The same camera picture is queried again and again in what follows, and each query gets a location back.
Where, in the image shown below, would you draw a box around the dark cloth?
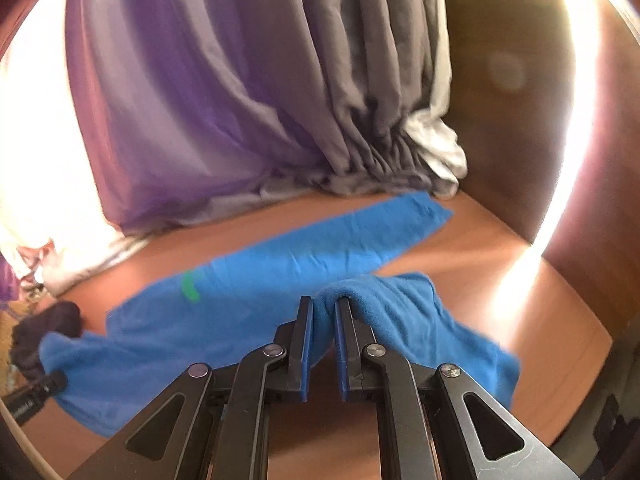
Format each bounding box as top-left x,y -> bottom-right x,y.
10,300 -> 83,386

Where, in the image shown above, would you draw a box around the cream sheer curtain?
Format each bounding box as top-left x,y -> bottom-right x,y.
0,230 -> 151,297

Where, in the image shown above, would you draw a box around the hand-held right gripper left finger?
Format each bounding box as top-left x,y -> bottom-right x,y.
67,296 -> 315,480

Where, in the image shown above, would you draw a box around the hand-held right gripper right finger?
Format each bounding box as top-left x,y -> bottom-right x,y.
334,297 -> 576,480

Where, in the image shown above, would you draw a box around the blue pants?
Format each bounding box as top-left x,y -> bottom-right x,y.
40,191 -> 521,437

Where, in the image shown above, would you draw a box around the white curtain lining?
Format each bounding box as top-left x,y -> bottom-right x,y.
405,25 -> 468,198

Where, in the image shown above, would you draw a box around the purple grey curtain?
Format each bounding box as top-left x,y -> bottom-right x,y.
65,0 -> 453,233

